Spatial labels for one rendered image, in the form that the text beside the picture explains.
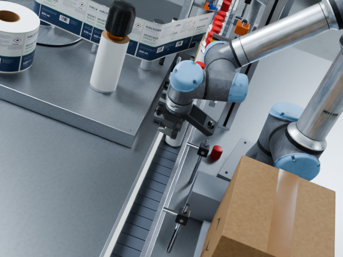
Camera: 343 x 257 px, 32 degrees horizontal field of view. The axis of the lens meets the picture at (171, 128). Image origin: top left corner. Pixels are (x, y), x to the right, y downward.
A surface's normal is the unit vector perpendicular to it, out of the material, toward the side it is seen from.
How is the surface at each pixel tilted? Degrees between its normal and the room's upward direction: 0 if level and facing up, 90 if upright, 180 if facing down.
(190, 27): 90
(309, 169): 98
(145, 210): 0
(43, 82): 0
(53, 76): 0
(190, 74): 30
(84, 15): 90
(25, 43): 90
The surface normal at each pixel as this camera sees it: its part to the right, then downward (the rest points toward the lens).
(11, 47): 0.38, 0.62
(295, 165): -0.01, 0.69
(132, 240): 0.28, -0.79
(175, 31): 0.72, 0.55
